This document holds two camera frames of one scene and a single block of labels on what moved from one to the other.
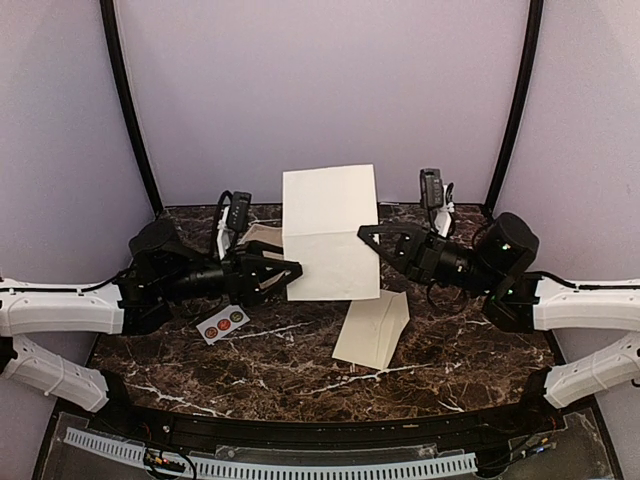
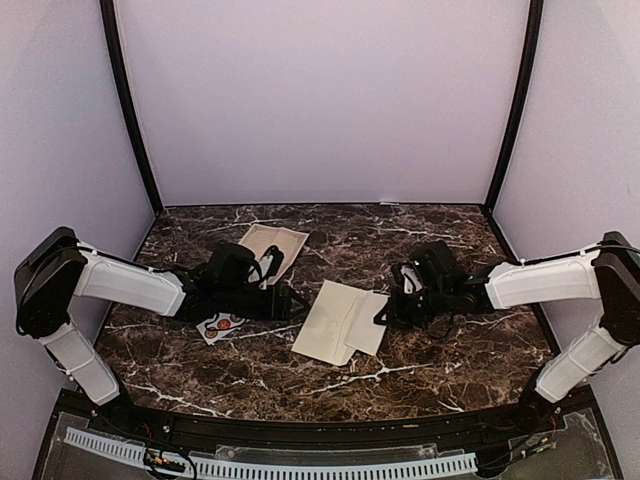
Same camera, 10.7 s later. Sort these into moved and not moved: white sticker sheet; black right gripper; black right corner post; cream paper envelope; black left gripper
Moved: cream paper envelope; black left gripper; black right gripper
Not moved: black right corner post; white sticker sheet
